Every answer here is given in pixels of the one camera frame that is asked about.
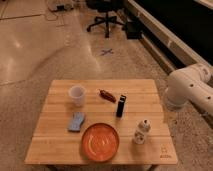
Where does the black box on floor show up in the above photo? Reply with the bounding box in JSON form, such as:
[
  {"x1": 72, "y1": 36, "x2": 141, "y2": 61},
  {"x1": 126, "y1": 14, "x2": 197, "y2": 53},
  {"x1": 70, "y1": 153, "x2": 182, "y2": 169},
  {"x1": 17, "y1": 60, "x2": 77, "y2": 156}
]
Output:
[{"x1": 125, "y1": 22, "x2": 142, "y2": 39}]

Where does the power strip with cables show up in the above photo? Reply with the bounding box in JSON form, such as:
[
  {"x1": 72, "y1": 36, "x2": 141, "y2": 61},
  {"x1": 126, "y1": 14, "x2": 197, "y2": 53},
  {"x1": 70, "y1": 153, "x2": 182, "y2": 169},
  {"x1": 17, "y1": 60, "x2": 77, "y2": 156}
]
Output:
[{"x1": 45, "y1": 0, "x2": 74, "y2": 12}]

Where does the black office chair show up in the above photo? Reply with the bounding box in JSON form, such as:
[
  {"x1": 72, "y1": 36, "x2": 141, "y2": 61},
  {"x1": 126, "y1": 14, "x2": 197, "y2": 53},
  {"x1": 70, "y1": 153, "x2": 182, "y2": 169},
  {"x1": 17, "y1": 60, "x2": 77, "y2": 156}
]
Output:
[{"x1": 86, "y1": 0, "x2": 123, "y2": 38}]

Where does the orange plate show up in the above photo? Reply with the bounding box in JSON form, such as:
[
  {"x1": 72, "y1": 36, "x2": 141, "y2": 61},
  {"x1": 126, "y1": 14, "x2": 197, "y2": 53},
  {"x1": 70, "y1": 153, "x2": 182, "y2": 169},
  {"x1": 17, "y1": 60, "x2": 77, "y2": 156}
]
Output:
[{"x1": 81, "y1": 123, "x2": 119, "y2": 162}]

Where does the white pepper shaker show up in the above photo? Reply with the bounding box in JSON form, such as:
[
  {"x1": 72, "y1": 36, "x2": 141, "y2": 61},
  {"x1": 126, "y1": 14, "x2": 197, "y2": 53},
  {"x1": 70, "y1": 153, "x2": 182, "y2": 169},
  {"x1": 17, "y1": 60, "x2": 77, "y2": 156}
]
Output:
[{"x1": 133, "y1": 120, "x2": 151, "y2": 144}]

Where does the blue folded cloth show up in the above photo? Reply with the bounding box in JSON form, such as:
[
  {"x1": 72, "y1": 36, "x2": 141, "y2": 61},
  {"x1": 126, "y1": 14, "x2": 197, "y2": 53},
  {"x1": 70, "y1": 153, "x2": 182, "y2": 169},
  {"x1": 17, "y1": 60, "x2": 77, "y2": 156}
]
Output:
[{"x1": 68, "y1": 112, "x2": 85, "y2": 132}]

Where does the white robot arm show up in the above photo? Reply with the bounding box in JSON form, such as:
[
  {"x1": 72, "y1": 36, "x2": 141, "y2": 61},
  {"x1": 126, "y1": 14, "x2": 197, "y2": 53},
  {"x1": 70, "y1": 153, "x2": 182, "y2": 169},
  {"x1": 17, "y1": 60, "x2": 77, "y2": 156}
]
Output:
[{"x1": 163, "y1": 63, "x2": 213, "y2": 116}]

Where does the translucent plastic cup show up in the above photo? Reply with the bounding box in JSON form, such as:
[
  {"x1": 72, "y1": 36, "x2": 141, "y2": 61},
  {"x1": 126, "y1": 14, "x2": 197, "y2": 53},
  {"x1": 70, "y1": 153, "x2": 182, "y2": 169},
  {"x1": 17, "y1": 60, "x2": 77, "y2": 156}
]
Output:
[{"x1": 68, "y1": 85, "x2": 86, "y2": 106}]

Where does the wooden table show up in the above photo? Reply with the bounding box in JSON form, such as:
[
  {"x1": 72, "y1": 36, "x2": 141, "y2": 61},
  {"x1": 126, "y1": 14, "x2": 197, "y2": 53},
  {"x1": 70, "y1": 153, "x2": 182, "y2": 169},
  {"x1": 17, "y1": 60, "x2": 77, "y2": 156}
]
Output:
[{"x1": 25, "y1": 79, "x2": 177, "y2": 165}]

